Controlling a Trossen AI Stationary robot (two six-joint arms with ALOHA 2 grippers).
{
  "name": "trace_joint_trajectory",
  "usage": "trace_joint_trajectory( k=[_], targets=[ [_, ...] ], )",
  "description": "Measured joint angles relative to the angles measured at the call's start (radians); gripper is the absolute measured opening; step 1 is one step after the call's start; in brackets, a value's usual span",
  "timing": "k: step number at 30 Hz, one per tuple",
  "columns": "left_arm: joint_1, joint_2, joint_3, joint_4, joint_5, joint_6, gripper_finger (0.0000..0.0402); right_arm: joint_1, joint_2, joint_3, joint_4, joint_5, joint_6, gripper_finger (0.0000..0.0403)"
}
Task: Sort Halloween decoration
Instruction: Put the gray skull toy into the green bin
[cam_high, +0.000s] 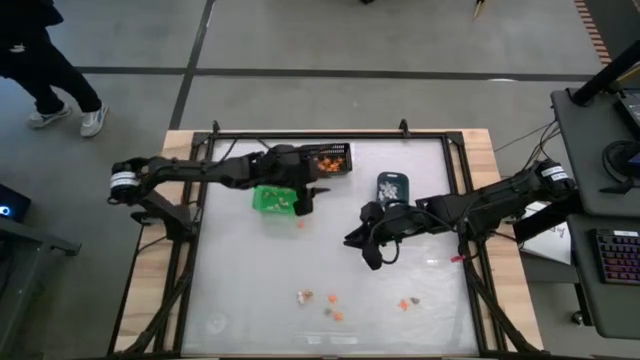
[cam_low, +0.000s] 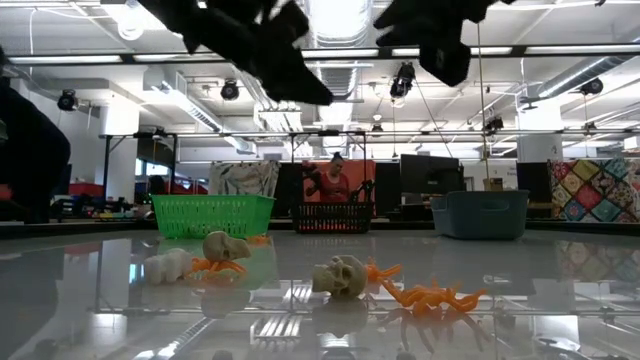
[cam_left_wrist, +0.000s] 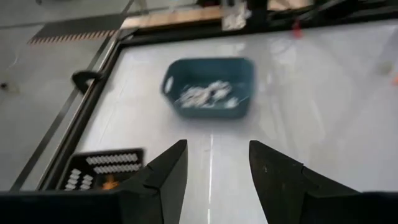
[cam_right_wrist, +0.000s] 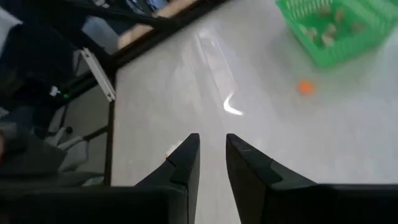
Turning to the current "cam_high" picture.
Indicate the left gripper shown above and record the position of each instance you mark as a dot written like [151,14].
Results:
[285,167]

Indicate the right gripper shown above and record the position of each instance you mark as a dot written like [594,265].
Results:
[390,220]

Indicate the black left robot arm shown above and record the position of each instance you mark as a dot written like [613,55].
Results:
[200,172]

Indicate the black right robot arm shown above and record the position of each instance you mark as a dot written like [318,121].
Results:
[500,200]

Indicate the black plastic basket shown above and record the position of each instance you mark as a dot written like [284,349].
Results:
[345,150]

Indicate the green plastic basket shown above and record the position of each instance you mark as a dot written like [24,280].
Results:
[257,207]

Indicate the teal plastic bin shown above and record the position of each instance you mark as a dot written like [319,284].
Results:
[402,180]

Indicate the wooden board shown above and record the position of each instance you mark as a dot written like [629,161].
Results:
[480,165]

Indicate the black slanted desk bar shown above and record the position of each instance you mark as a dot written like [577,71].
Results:
[545,220]

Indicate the white paper sheet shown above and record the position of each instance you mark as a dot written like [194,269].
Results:
[550,245]

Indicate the dark work desk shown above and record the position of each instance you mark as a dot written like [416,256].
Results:
[585,165]

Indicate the yellow pointed object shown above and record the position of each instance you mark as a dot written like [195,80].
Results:
[478,9]

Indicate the backlit black keyboard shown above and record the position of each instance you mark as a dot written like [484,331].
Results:
[620,257]

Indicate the black headphones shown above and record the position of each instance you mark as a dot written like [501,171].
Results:
[620,160]

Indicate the black monitor pole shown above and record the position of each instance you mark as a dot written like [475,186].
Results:
[600,80]

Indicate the grey metal cart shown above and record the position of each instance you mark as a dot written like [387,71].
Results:
[30,260]

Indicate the dark flat screen device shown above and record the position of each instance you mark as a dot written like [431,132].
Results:
[631,107]

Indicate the person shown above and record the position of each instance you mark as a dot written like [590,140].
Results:
[45,65]

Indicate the black box blue light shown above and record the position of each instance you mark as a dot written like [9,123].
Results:
[12,202]

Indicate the black striped floor mat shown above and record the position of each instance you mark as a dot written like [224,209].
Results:
[592,30]

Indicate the black corner bracket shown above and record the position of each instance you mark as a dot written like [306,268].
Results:
[201,138]
[456,137]

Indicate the black diagonal frame strut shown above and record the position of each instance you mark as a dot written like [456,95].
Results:
[500,310]
[155,310]

